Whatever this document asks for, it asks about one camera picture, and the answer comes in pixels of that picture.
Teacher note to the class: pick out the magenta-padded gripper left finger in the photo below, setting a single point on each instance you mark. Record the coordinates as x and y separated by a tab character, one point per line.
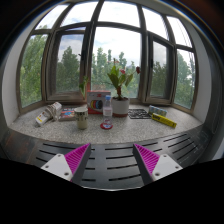
60	165

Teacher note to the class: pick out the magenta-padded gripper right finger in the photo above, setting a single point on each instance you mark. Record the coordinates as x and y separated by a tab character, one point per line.
165	166

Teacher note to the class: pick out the dark book with colourful cover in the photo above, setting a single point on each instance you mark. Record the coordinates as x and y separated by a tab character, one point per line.
67	114

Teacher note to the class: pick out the red and white cardboard box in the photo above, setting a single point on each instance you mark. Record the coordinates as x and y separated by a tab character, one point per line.
95	104

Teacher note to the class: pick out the cream mug with black lettering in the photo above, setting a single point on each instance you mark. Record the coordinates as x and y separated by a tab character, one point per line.
81	118

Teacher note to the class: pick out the brown-framed bay window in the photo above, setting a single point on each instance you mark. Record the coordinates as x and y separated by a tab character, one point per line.
113	43

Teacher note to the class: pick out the potted red-flowered plant, white pot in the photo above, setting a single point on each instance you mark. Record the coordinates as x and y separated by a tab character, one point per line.
120	106

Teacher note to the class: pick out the flat round red coaster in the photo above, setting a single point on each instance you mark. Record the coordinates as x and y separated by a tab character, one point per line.
102	126

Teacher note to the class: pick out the black openwork trivet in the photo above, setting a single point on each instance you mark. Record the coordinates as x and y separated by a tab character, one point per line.
139	114

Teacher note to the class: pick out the clear blue-capped water bottle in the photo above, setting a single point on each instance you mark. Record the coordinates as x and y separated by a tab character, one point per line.
107	111

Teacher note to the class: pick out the long yellow box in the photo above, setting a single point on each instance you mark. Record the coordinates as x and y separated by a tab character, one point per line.
164	120

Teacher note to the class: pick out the small blue patterned box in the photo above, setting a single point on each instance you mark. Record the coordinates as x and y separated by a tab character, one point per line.
157	110

